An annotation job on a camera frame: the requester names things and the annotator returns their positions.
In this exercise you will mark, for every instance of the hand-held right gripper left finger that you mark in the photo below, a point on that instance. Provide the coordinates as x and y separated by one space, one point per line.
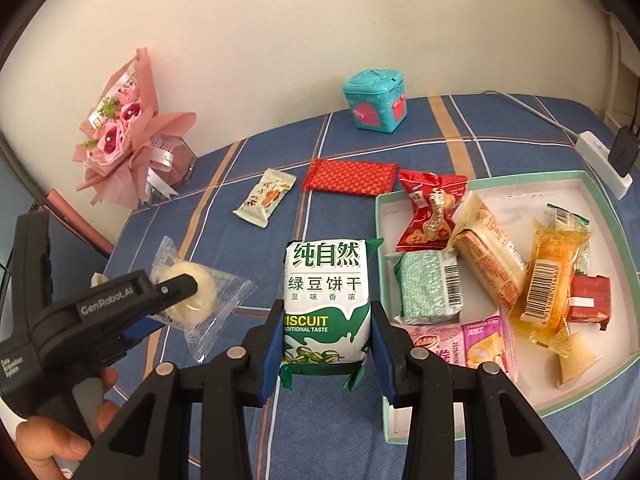
272 355

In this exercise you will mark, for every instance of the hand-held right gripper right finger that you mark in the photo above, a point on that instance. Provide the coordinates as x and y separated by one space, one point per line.
385 365

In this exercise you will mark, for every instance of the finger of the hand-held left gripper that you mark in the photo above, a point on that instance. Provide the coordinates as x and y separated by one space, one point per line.
142 329
175 295

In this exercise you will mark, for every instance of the round pastry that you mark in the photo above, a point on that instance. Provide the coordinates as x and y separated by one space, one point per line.
200 310

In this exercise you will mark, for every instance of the green white biscuit packet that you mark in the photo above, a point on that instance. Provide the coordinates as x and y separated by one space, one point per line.
325 310
425 285

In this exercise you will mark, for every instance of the pink purple snack packet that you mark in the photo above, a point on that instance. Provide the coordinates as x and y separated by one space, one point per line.
482 345

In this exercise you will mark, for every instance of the long beige red cracker packet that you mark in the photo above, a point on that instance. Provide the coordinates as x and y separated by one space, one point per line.
490 255

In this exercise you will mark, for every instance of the white tray with green rim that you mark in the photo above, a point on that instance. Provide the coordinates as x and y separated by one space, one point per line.
537 390

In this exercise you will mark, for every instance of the orange packet with barcode label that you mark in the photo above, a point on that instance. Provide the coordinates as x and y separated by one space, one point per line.
550 280

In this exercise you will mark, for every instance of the jelly cup with orange lid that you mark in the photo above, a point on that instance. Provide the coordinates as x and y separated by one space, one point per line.
577 365

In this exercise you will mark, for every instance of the red brick-shaped packet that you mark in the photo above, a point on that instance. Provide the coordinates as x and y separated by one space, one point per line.
590 300

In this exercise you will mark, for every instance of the person's left hand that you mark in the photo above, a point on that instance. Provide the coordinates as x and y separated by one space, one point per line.
45 437

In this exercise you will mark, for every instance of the small beige snack packet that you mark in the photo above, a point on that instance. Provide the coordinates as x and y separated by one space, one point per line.
262 197

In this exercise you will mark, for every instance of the pink glass vase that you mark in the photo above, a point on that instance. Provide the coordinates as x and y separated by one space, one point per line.
177 160

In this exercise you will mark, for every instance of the red festive snack packet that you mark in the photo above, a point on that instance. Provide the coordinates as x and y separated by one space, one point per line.
430 215

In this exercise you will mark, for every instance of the pink paper flower bouquet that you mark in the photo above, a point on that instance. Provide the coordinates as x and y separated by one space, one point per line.
120 130

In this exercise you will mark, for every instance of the blue plaid bedsheet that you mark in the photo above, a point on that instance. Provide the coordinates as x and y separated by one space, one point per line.
280 150

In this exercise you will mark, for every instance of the flat red patterned packet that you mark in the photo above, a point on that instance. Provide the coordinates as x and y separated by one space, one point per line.
350 177

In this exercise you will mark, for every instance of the small green edged packet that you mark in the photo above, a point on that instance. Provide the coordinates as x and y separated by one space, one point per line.
567 217

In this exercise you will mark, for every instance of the teal toy box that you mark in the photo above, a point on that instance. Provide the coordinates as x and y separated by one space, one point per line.
375 100

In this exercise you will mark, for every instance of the white power strip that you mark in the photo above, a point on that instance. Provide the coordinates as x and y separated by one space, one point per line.
597 152

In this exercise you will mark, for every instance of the black charger plug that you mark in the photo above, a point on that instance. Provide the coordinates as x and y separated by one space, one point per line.
625 152

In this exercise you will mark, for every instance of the pink wooden rail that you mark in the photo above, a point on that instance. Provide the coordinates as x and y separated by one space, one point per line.
80 220

